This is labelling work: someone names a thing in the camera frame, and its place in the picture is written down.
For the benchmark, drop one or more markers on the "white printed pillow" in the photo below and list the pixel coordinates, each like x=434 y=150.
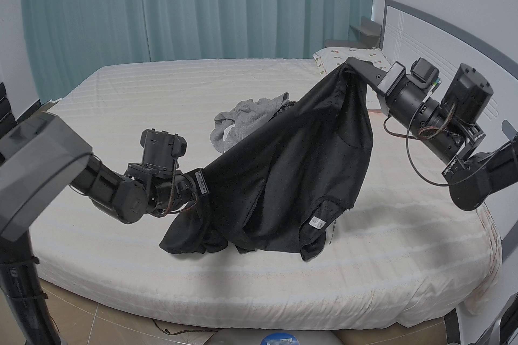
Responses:
x=332 y=57

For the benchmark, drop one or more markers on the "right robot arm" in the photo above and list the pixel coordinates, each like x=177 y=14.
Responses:
x=469 y=92

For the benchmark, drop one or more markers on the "bed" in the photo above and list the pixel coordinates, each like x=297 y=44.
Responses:
x=162 y=92

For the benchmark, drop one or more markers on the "grey bedside table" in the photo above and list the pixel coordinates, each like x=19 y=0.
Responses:
x=368 y=30

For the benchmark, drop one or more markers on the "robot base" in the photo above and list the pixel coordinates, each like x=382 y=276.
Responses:
x=243 y=338

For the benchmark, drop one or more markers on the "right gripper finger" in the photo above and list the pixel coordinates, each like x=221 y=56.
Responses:
x=370 y=72

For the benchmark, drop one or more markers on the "pile of clothes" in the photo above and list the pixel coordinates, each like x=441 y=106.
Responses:
x=243 y=113

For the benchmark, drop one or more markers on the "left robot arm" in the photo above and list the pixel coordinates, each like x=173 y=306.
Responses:
x=36 y=157

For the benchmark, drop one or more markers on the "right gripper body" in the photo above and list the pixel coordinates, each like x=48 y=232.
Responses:
x=404 y=100

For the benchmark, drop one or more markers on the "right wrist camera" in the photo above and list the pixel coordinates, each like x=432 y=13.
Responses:
x=425 y=72

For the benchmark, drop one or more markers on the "black T-shirt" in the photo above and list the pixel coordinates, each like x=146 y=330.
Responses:
x=283 y=173

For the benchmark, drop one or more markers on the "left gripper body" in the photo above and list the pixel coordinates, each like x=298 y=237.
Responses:
x=190 y=189

